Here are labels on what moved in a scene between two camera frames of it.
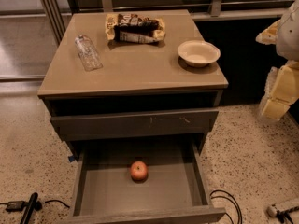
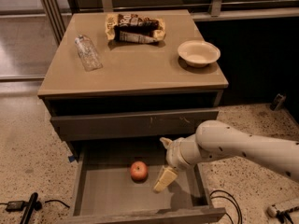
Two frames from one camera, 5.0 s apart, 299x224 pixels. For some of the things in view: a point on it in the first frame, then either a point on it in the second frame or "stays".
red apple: [138, 171] stays
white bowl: [198, 53] stays
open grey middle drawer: [140, 181] stays
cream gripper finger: [268, 35] to [165, 142]
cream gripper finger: [281, 91] to [168, 175]
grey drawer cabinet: [132, 83] stays
